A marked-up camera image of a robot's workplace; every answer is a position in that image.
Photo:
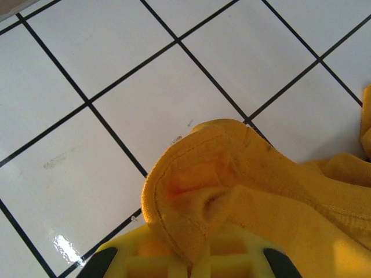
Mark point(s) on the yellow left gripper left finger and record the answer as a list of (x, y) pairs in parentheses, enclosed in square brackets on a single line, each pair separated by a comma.
[(127, 255)]

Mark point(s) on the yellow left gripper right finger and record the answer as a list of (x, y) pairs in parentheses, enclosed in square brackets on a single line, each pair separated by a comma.
[(232, 257)]

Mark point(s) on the yellow t-shirt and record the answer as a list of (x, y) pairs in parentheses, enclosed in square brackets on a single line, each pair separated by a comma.
[(261, 188)]

